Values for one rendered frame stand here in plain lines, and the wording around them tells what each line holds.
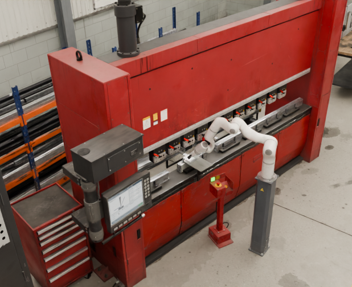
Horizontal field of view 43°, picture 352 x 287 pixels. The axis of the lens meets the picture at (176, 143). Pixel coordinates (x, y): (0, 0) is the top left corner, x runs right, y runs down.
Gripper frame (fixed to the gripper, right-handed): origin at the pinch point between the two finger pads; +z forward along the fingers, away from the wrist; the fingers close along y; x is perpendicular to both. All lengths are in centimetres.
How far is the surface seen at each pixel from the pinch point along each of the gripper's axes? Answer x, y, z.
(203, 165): 16.1, -0.8, -9.1
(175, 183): 15.5, 29.3, 7.8
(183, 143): -14.2, 9.2, -14.1
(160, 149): -17.8, 40.0, -20.2
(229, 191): 52, -17, -1
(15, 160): -111, 123, 131
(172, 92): -54, 23, -63
